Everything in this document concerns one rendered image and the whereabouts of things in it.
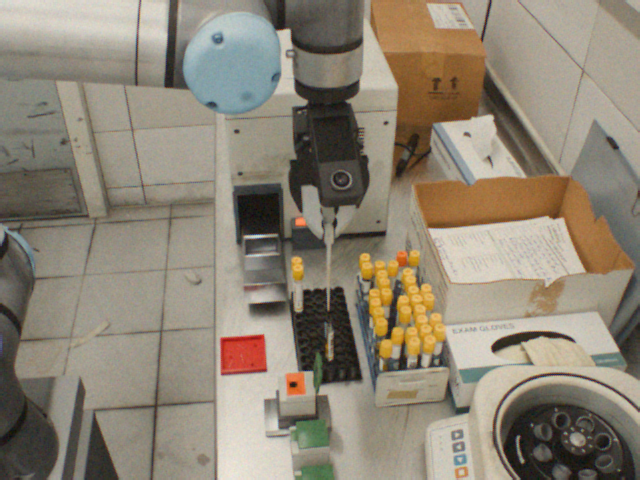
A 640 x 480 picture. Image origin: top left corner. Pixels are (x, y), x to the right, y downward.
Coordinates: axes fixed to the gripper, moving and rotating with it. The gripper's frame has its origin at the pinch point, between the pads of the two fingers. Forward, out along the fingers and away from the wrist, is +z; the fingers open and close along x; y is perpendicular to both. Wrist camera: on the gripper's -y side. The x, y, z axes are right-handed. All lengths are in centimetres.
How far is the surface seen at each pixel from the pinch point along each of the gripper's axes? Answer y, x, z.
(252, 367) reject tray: 1.1, 11.0, 25.6
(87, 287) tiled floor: 114, 71, 113
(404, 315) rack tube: -1.1, -10.4, 14.9
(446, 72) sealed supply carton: 66, -34, 13
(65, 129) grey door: 155, 76, 72
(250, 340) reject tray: 6.5, 11.1, 25.8
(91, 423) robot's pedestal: -6.3, 34.0, 25.9
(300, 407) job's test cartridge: -10.3, 4.9, 20.7
